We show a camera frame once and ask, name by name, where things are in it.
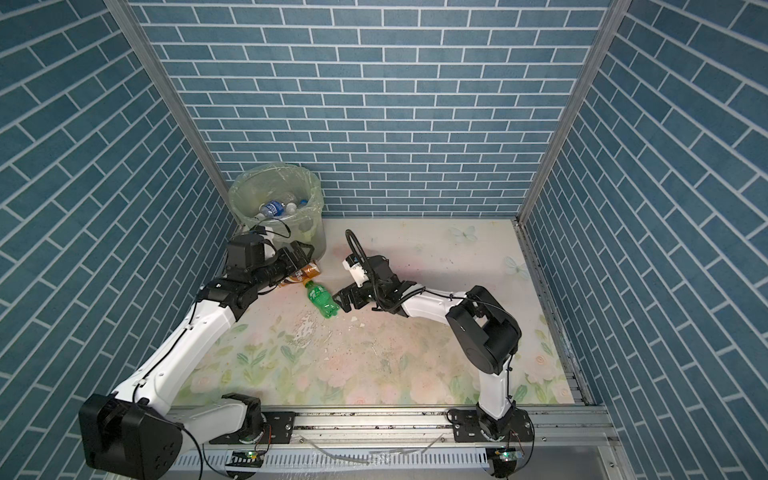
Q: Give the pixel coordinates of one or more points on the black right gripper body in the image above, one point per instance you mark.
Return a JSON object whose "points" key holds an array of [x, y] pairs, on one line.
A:
{"points": [[361, 295]]}

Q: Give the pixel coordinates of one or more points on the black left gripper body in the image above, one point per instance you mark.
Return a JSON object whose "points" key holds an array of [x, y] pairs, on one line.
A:
{"points": [[276, 268]]}

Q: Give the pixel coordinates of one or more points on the green soda bottle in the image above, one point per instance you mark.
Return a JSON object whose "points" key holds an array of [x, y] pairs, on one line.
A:
{"points": [[322, 299]]}

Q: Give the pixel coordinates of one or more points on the blue label Pocari bottle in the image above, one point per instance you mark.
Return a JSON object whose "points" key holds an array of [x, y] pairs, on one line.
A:
{"points": [[272, 209]]}

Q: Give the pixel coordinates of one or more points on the brown coffee bottle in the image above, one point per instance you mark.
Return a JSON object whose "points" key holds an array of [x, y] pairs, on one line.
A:
{"points": [[303, 275]]}

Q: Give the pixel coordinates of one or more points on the clear bottle blue cap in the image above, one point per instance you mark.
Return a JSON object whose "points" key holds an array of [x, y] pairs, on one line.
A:
{"points": [[292, 207]]}

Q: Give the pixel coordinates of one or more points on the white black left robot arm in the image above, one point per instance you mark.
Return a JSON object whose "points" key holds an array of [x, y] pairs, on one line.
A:
{"points": [[133, 431]]}

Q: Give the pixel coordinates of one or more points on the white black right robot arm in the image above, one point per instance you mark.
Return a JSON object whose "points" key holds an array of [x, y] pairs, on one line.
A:
{"points": [[487, 334]]}

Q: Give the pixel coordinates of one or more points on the mesh bin with green bag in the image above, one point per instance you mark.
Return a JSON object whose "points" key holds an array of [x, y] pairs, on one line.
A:
{"points": [[285, 199]]}

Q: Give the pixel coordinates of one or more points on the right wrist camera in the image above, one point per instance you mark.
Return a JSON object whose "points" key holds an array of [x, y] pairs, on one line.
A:
{"points": [[353, 265]]}

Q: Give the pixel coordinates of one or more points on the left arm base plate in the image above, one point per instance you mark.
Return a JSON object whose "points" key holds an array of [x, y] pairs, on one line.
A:
{"points": [[269, 427]]}

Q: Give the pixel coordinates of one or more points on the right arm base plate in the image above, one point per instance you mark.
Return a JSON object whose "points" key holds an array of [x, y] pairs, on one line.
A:
{"points": [[474, 426]]}

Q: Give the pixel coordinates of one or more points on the aluminium mounting rail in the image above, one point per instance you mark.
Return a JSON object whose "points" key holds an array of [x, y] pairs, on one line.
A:
{"points": [[389, 427]]}

